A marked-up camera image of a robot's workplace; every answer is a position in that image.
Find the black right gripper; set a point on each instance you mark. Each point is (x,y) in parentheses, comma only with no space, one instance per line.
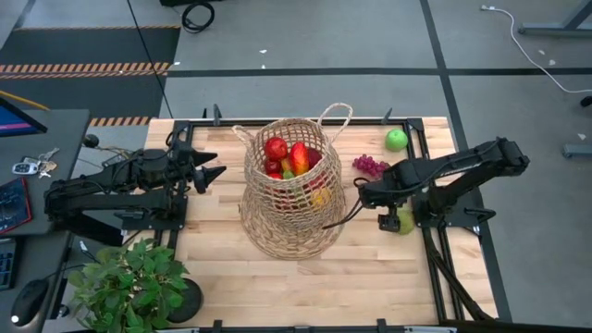
(388,187)

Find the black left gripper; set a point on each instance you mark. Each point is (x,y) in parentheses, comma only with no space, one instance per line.
(178,164)

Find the yellowish green apple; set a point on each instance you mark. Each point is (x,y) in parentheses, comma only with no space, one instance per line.
(407,222)

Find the shiny red apple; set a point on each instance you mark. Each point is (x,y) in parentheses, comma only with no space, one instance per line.
(276,148)

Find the yellow bell pepper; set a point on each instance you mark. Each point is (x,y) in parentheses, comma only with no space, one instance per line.
(320,198)

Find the bright green apple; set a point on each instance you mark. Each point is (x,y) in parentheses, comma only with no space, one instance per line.
(396,140)

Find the red-orange mango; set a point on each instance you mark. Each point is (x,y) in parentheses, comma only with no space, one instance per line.
(299,158)

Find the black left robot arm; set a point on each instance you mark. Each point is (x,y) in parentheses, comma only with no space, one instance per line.
(115,201)

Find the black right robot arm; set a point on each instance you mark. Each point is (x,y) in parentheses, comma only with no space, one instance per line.
(462,166)

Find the purple grape bunch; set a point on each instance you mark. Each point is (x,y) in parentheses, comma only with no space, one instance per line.
(367,164)

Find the black power adapter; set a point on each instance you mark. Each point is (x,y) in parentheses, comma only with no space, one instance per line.
(110,160)

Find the black round knob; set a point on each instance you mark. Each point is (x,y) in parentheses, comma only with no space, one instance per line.
(91,140)

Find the black plant pot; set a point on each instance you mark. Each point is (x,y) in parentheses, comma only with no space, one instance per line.
(190,300)

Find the green leafy plant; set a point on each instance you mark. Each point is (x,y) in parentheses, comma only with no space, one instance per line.
(129,287)

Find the grey side desk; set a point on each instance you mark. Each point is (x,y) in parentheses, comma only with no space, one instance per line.
(60,139)

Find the black hazard-striped floor mat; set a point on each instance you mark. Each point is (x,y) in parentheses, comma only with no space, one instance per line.
(92,46)

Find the key bunch with fob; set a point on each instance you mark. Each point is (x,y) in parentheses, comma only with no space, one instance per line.
(28,166)

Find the computer monitor with blue screen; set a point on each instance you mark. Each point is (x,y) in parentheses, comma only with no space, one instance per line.
(14,122)

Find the red-edged mouse pad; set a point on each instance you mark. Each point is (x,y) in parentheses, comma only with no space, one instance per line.
(11,205)

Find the grey furniture foot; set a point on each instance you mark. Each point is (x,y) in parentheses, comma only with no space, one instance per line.
(577,151)

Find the black computer mouse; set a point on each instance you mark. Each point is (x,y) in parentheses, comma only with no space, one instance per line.
(28,303)

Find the dark computer keyboard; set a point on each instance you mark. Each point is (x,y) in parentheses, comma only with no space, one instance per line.
(5,268)

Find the black chair caster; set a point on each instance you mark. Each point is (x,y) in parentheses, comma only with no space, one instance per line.
(586,101)

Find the grey desk leg base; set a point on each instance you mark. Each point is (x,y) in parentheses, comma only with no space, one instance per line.
(555,30)

